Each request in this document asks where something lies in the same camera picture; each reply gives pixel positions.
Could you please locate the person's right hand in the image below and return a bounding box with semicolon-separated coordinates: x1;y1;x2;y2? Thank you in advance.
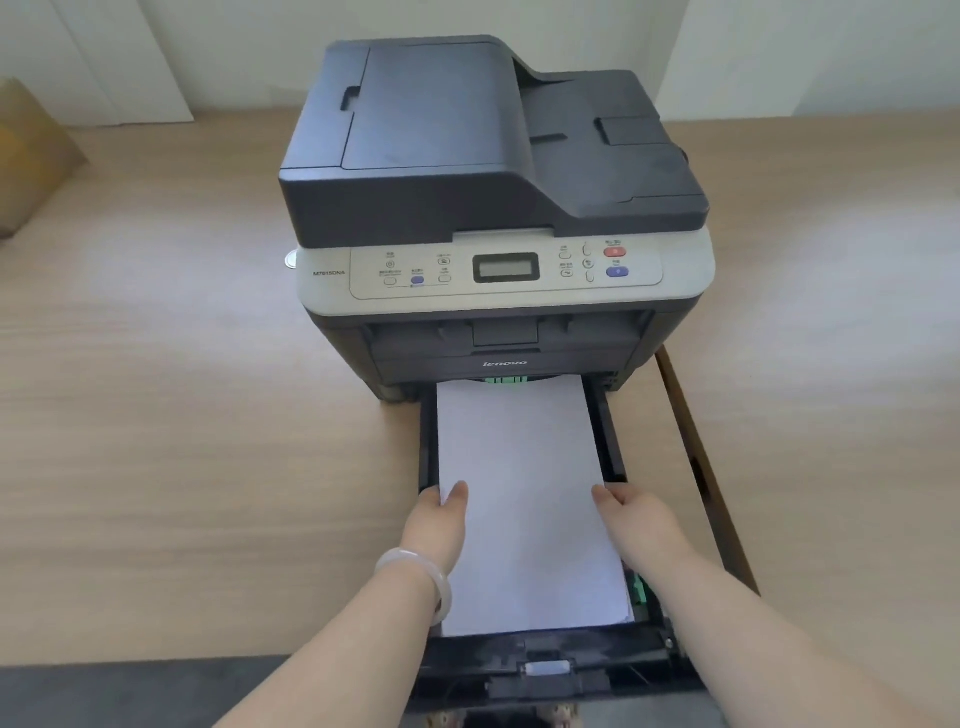
591;482;696;578

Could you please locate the person's left hand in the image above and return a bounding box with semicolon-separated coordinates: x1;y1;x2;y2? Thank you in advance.
399;481;471;576

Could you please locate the stack of white paper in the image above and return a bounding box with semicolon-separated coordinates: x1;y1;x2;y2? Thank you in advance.
435;374;637;639

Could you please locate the person's left forearm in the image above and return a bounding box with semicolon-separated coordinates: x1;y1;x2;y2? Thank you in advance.
213;553;466;728

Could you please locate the person's right forearm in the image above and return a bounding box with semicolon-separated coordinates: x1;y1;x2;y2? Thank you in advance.
622;546;948;728

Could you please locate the white jade bangle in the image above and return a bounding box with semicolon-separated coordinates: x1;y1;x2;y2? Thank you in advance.
374;547;454;628

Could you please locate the black printer paper tray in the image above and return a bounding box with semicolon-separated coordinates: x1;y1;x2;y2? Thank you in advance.
408;375;705;714

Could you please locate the dark grey multifunction printer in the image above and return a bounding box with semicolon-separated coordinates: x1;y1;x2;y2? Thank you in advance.
278;34;714;406

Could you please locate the brown cardboard box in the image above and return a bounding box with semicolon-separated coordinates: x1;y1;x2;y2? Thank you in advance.
0;77;90;242

